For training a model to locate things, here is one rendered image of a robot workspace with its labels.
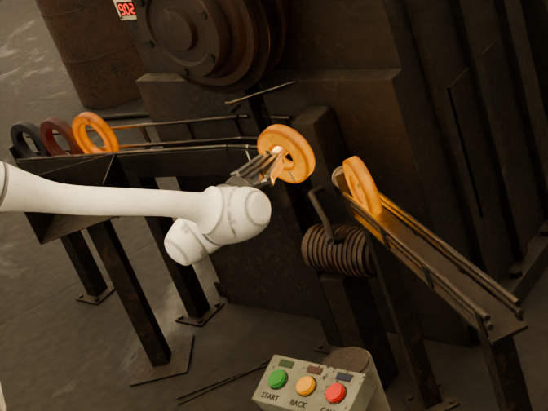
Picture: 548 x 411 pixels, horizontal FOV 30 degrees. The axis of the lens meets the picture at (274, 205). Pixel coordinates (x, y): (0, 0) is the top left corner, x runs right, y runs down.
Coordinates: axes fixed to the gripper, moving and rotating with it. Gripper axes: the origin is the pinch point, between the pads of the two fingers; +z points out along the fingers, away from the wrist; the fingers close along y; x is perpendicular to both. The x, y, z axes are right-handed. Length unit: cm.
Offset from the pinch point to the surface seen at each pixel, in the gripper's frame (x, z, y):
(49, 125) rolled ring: -11, 19, -125
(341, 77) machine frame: 1.3, 31.2, -3.1
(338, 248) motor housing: -33.4, 3.7, 1.5
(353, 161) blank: -6.3, 5.4, 15.4
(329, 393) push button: -21, -51, 42
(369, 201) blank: -13.6, 0.3, 20.6
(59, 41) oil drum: -51, 152, -302
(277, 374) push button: -20, -50, 28
